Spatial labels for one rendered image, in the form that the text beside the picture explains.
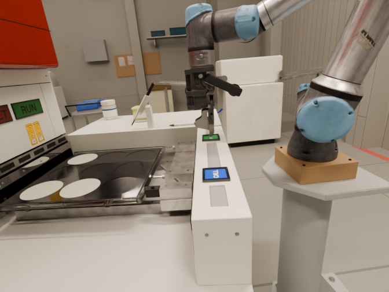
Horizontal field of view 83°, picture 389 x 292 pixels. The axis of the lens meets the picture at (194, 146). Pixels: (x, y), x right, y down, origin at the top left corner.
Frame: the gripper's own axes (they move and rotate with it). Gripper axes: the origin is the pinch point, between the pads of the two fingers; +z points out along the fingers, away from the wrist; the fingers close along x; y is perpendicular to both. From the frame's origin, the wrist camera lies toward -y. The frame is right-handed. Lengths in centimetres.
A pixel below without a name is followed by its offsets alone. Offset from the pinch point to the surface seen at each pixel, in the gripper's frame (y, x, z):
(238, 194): -3.0, 33.7, 1.9
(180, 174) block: 9.8, 13.7, 7.2
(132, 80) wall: 260, -767, 4
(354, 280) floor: -75, -24, 98
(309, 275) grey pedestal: -33, 6, 56
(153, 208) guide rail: 17.5, 19.0, 14.3
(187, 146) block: 9.6, -10.6, 7.8
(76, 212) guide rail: 38.7, 19.0, 14.4
